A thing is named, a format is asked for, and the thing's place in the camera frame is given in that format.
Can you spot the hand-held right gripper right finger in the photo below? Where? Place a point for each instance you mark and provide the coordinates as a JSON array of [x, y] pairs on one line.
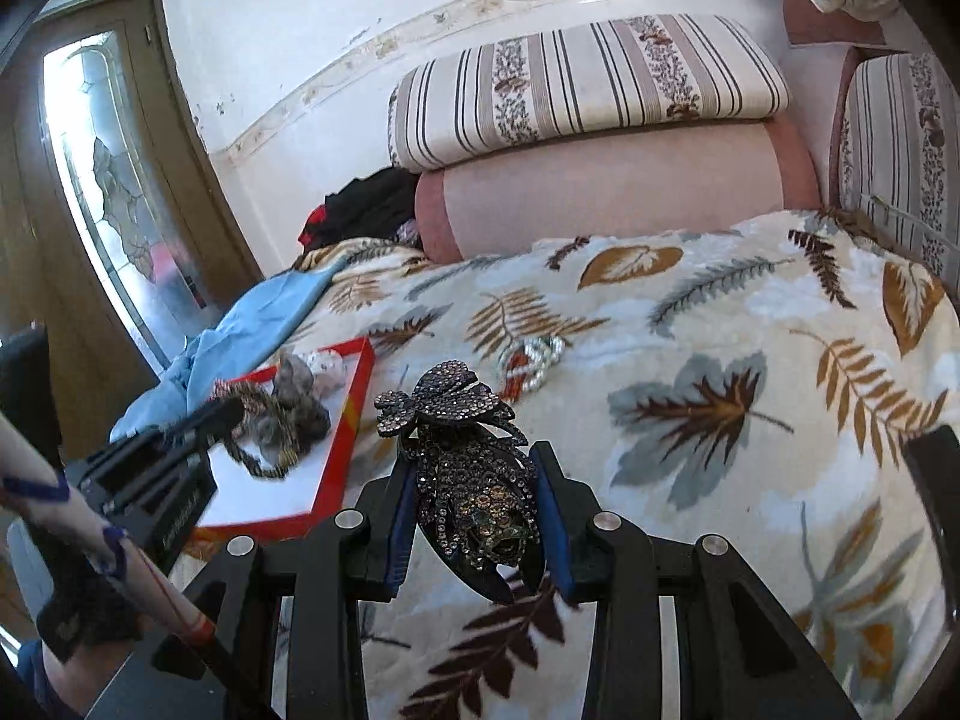
[[559, 529]]

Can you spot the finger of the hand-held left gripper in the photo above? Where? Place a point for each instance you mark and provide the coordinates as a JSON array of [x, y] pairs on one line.
[[206, 416]]

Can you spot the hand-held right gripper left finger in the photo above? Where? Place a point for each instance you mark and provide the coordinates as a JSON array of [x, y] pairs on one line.
[[401, 521]]

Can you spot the jewelled butterfly hair clip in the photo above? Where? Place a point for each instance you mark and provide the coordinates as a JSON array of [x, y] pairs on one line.
[[465, 480]]

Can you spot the grey mesh scrunchie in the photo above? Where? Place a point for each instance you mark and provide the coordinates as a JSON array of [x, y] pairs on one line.
[[294, 379]]

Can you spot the dark mesh scrunchie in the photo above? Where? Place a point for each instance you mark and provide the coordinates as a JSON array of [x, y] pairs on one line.
[[307, 424]]

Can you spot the white tray with red rim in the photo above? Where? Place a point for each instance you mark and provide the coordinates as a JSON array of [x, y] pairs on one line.
[[300, 480]]

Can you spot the white tapered rod blue print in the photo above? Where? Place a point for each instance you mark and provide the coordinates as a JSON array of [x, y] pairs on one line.
[[82, 517]]

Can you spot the light blue cloth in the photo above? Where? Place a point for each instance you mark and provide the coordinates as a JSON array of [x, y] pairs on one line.
[[240, 330]]

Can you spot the dark furniture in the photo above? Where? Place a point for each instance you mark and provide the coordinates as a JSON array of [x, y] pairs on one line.
[[26, 390]]

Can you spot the leaf-printed fleece blanket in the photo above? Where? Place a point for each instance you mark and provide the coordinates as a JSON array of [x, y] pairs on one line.
[[675, 315]]

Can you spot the wooden door stained glass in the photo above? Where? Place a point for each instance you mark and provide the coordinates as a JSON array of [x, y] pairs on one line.
[[112, 187]]

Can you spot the black and red clothing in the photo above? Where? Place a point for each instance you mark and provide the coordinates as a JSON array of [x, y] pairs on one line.
[[367, 206]]

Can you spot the pink bolster cushion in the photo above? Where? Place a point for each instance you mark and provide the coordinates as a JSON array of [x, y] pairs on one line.
[[600, 187]]

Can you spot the black smartphone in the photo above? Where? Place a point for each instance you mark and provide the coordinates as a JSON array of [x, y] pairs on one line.
[[937, 495]]

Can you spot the striped floral flat cushion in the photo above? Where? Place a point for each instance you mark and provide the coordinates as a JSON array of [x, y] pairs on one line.
[[585, 82]]

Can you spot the striped floral sofa cushion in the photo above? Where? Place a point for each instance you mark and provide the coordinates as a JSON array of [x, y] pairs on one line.
[[900, 150]]

